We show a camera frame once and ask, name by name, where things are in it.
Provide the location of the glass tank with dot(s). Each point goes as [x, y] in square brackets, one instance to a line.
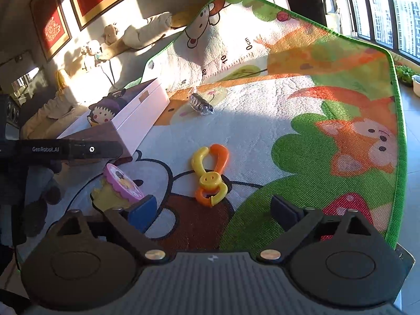
[29, 80]

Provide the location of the white storage box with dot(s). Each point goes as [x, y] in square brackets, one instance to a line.
[137, 118]

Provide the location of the person's left hand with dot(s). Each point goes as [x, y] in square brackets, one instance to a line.
[52, 190]

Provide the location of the pink yellow toy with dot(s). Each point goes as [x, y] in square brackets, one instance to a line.
[121, 183]

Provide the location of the white pot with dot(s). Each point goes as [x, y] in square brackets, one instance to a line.
[416, 85]

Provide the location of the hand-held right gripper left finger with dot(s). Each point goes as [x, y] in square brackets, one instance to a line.
[142, 213]

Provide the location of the cartoon printed play mat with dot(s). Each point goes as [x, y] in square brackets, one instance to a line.
[262, 121]

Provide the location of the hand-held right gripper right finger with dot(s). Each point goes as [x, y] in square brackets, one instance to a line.
[283, 213]

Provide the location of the tan plush toy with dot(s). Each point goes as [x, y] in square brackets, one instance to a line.
[111, 34]

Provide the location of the purple haired doll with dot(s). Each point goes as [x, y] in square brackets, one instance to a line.
[101, 115]

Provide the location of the green potted plants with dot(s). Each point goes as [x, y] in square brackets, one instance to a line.
[404, 73]

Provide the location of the yellow banana plush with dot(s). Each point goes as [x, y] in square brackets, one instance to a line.
[60, 78]

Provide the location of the yellow orange clip toy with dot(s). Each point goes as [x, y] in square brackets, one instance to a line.
[210, 178]

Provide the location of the small red framed picture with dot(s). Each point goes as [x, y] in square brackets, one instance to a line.
[52, 23]

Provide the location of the white doll plush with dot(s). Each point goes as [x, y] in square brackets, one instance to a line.
[92, 54]

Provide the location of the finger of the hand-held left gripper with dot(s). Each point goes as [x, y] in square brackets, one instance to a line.
[75, 150]

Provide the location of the long yellow cushion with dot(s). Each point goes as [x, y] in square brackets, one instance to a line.
[182, 19]

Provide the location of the silver wrapped packet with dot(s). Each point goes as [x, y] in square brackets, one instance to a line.
[200, 103]

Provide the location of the folded white blanket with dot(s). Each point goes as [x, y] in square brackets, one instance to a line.
[147, 31]

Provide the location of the window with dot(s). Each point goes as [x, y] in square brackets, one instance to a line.
[377, 13]

